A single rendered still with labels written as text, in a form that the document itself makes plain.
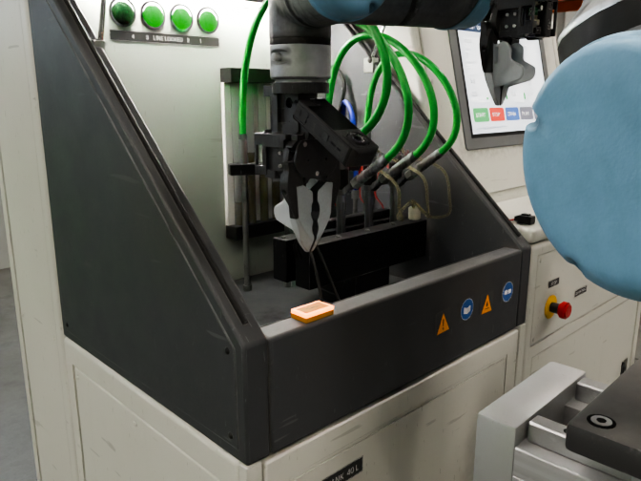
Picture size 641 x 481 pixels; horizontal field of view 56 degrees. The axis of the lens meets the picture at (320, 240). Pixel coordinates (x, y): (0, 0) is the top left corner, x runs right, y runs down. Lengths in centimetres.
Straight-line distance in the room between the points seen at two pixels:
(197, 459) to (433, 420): 41
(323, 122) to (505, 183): 94
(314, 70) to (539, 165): 46
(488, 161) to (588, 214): 124
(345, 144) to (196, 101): 63
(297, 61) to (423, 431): 64
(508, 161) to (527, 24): 72
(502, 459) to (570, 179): 27
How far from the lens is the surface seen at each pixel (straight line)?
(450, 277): 100
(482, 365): 117
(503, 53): 96
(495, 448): 51
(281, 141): 74
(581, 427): 42
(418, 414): 103
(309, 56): 73
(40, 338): 139
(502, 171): 158
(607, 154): 28
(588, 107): 29
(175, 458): 96
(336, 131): 69
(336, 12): 64
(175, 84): 124
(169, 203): 80
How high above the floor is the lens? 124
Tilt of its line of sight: 14 degrees down
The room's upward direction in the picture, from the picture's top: straight up
